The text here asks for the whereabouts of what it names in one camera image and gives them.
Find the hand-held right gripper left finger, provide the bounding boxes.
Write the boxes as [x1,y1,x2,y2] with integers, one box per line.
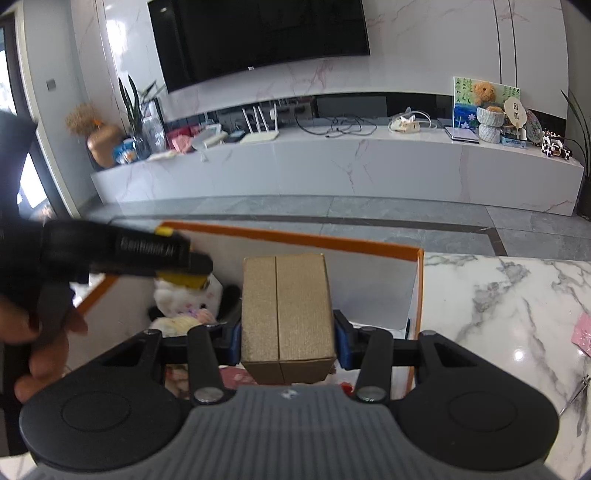
[104,318,244,407]

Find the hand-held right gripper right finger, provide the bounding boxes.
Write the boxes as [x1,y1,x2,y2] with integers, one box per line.
[332,309,482,406]

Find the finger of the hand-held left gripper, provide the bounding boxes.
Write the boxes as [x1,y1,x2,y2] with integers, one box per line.
[182,250,214,278]

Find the yellow tape measure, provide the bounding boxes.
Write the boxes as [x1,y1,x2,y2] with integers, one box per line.
[154,224,211,289]

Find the white pink striped plush toy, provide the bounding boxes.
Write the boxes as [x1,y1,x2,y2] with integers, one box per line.
[148,272,242,337]

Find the gold cardboard box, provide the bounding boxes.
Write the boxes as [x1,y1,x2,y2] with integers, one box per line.
[241,253,337,385]

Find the orange cardboard box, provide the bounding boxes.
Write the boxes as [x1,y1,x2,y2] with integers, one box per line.
[76,220,424,403]

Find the person's left hand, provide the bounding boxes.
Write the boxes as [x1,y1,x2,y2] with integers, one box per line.
[0,293,89,403]

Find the gold vase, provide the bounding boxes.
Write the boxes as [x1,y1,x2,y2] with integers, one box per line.
[87,124,125,169]

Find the blue snack packet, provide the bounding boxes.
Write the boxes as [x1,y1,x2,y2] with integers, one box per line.
[113,138,140,165]

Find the pink gift box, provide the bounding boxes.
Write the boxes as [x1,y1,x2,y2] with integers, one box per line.
[165,127,195,153]

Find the white tablet device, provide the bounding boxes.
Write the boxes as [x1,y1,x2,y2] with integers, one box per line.
[190,124,230,151]

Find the dried flower bunch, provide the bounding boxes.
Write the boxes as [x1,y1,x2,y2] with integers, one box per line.
[65,102,100,137]

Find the white wifi router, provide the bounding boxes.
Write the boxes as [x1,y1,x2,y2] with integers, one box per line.
[240,102,282,145]

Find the white marble tv console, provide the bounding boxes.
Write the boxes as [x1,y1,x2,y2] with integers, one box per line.
[90,124,585,218]

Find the green plant in glass vase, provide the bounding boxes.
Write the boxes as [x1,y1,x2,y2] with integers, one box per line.
[117,74,167,154]

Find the black television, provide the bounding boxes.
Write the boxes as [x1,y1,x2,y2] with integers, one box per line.
[148,0,372,95]

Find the metal nail clipper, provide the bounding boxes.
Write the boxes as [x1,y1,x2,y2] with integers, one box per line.
[556,374,591,419]

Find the grey laptop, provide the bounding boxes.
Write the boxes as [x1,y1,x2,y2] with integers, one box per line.
[444,124,481,145]

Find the pink packet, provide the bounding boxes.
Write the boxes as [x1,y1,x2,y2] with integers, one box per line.
[571,313,591,356]

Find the white ribbed pots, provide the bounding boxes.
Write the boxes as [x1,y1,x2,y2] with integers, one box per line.
[476,106,505,144]

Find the flower painting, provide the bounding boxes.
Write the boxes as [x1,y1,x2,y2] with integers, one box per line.
[452,76,522,135]

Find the brown teddy bear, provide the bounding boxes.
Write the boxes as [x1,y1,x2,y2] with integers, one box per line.
[472,80,498,108]

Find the round paper fan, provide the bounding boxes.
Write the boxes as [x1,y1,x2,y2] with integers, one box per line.
[503,96,528,140]

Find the cow figurine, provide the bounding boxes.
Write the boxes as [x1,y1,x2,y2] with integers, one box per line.
[540,129,574,160]

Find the potted long leaf plant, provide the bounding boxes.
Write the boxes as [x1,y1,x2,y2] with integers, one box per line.
[561,88,591,218]

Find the decorative plate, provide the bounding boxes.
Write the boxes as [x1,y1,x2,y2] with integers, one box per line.
[525,110,546,143]

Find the black cables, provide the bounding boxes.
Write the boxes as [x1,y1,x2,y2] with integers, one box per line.
[295,113,378,140]

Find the white charger with cable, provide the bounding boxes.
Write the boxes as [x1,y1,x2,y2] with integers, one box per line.
[389,107,433,137]

